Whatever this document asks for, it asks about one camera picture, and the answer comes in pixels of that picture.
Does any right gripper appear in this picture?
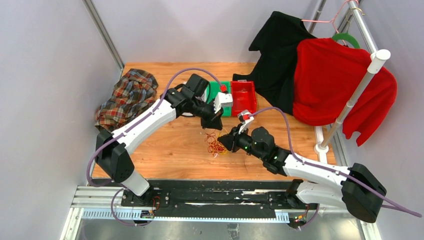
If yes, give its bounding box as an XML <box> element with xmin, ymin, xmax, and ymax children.
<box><xmin>218</xmin><ymin>123</ymin><xmax>266</xmax><ymax>161</ymax></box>

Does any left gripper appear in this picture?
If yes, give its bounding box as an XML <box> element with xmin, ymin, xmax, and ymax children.
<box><xmin>190</xmin><ymin>97</ymin><xmax>224</xmax><ymax>130</ymax></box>

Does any red yellow cable bundle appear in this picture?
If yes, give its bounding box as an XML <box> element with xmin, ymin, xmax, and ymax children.
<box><xmin>203</xmin><ymin>131</ymin><xmax>230</xmax><ymax>159</ymax></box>

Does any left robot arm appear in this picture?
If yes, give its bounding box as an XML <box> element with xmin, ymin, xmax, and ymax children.
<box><xmin>93</xmin><ymin>74</ymin><xmax>233</xmax><ymax>207</ymax></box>

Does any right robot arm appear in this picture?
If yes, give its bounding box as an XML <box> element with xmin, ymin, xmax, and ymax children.
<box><xmin>217</xmin><ymin>126</ymin><xmax>387</xmax><ymax>223</ymax></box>

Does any white plastic bin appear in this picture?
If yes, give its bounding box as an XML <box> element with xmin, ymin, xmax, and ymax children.
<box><xmin>181</xmin><ymin>83</ymin><xmax>211</xmax><ymax>118</ymax></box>

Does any green plastic bin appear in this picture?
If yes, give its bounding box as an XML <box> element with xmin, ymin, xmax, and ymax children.
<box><xmin>202</xmin><ymin>80</ymin><xmax>232</xmax><ymax>117</ymax></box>

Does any red plastic bin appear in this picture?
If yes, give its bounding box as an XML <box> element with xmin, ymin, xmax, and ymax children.
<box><xmin>230</xmin><ymin>81</ymin><xmax>257</xmax><ymax>117</ymax></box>

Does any plaid flannel shirt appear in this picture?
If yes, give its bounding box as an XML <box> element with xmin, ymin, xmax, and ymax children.
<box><xmin>94</xmin><ymin>68</ymin><xmax>159</xmax><ymax>133</ymax></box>

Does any black shirt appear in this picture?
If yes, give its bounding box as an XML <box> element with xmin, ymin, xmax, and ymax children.
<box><xmin>232</xmin><ymin>11</ymin><xmax>315</xmax><ymax>115</ymax></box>

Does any red sweater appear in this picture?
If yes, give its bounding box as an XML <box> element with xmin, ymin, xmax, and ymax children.
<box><xmin>292</xmin><ymin>38</ymin><xmax>398</xmax><ymax>146</ymax></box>

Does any pink hanger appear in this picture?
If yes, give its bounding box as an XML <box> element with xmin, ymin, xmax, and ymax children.
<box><xmin>302</xmin><ymin>0</ymin><xmax>361</xmax><ymax>34</ymax></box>

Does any green hanger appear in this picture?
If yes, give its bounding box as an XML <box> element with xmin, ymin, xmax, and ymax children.
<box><xmin>331</xmin><ymin>32</ymin><xmax>361</xmax><ymax>49</ymax></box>

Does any white clothes rack pole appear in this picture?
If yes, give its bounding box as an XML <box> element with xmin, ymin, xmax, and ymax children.
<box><xmin>314</xmin><ymin>49</ymin><xmax>391</xmax><ymax>161</ymax></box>

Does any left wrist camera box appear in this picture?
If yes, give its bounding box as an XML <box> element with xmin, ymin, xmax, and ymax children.
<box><xmin>213</xmin><ymin>92</ymin><xmax>233</xmax><ymax>113</ymax></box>

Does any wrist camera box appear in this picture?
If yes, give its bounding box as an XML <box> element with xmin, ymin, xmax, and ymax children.
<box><xmin>237</xmin><ymin>109</ymin><xmax>254</xmax><ymax>135</ymax></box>
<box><xmin>213</xmin><ymin>92</ymin><xmax>233</xmax><ymax>113</ymax></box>

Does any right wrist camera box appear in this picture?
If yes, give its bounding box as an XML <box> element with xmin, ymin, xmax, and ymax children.
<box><xmin>237</xmin><ymin>109</ymin><xmax>254</xmax><ymax>135</ymax></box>

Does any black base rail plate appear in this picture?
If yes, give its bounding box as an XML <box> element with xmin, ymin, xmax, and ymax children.
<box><xmin>120</xmin><ymin>179</ymin><xmax>317</xmax><ymax>219</ymax></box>

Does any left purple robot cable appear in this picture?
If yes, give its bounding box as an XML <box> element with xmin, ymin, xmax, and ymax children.
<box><xmin>86</xmin><ymin>67</ymin><xmax>227</xmax><ymax>227</ymax></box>

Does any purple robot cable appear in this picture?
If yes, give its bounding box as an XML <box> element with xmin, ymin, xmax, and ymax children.
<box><xmin>86</xmin><ymin>67</ymin><xmax>227</xmax><ymax>227</ymax></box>
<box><xmin>248</xmin><ymin>106</ymin><xmax>423</xmax><ymax>230</ymax></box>

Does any aluminium frame post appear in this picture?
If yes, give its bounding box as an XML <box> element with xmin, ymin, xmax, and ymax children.
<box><xmin>82</xmin><ymin>0</ymin><xmax>125</xmax><ymax>71</ymax></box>

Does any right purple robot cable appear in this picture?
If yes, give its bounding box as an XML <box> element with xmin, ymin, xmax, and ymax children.
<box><xmin>248</xmin><ymin>106</ymin><xmax>423</xmax><ymax>230</ymax></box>

